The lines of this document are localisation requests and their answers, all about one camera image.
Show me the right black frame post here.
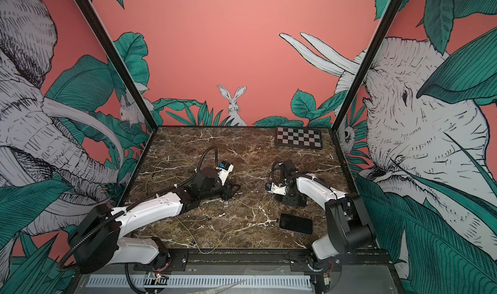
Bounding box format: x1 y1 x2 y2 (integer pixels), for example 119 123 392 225
331 0 403 134

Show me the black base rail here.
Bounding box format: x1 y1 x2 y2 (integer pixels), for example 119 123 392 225
77 248 389 273

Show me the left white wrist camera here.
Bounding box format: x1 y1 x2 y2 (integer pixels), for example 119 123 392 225
217 161 234 185

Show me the white slotted cable duct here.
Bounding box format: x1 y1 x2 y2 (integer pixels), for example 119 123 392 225
85 274 313 290

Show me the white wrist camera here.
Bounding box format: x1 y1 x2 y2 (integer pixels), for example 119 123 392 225
217 161 234 185
265 183 286 196

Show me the black smartphone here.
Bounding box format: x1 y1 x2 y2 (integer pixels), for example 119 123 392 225
279 213 313 236

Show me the black frame post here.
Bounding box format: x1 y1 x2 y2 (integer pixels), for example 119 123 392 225
331 0 403 134
74 0 159 132

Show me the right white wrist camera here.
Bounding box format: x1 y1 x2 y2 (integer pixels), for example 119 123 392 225
265 183 286 196

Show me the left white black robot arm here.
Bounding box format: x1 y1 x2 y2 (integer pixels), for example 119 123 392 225
57 158 240 274

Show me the left black frame post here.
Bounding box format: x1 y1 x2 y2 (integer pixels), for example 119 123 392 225
74 0 159 132

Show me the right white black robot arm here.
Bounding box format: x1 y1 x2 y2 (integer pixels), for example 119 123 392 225
265 160 376 260

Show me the black white checkerboard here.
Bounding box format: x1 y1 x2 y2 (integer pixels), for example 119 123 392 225
274 127 324 150

